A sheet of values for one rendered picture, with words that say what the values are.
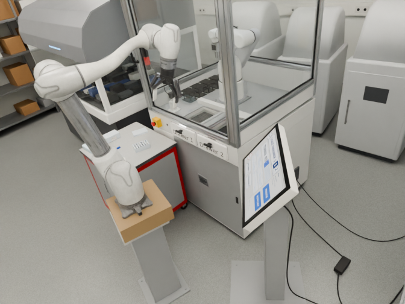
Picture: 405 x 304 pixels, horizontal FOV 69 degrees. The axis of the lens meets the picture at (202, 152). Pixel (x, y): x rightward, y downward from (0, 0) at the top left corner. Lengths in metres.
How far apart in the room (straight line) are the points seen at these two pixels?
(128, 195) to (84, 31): 1.46
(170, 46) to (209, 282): 1.66
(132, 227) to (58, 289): 1.22
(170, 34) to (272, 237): 1.18
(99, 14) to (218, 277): 2.22
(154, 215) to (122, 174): 0.29
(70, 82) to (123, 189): 0.60
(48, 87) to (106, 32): 1.40
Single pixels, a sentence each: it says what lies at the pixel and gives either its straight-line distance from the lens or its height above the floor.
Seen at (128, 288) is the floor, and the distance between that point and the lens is 2.49.
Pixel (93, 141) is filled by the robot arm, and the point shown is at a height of 1.25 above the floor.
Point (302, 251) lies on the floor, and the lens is 2.52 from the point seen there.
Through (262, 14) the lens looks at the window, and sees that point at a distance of 1.82.
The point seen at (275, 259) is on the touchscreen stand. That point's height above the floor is 0.49.
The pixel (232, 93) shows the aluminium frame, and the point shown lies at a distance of 1.69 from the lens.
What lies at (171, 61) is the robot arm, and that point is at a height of 1.56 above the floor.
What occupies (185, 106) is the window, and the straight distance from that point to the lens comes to 2.14.
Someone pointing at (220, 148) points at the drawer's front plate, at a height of 0.90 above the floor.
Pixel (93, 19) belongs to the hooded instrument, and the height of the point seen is 1.68.
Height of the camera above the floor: 2.00
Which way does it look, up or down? 34 degrees down
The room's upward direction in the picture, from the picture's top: 9 degrees counter-clockwise
